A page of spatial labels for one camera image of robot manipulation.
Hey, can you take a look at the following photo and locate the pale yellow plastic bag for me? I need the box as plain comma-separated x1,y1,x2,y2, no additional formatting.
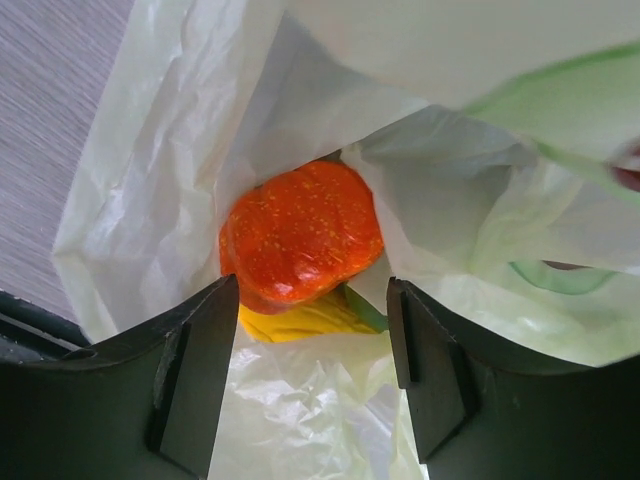
54,1,639,479

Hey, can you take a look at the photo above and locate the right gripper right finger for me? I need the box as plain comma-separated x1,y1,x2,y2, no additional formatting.
387,278,639,479

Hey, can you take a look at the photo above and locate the fake orange fruit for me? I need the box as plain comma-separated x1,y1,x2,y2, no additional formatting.
219,160,384,315

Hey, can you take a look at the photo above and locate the fake yellow fruit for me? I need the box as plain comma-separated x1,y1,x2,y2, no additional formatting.
238,285,388,343

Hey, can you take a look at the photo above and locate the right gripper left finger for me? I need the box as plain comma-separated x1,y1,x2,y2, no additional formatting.
1,276,239,479

